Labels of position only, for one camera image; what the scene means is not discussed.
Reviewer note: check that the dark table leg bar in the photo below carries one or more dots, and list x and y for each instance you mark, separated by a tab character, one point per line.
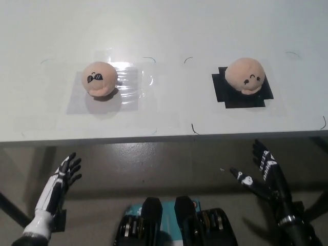
12	207

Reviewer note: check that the dumpling toy with sunglasses face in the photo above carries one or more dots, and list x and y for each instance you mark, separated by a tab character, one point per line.
100	77

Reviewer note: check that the black tape patch on table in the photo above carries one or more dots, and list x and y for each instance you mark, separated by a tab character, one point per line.
256	101

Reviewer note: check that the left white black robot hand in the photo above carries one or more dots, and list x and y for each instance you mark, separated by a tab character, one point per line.
46	200

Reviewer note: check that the dumpling toy with smiling face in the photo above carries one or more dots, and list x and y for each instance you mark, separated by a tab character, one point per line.
243	69

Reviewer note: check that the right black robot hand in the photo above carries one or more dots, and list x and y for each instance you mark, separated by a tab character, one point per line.
276	184

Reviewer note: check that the clear plastic tape sheet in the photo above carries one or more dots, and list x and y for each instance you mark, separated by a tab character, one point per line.
130	84

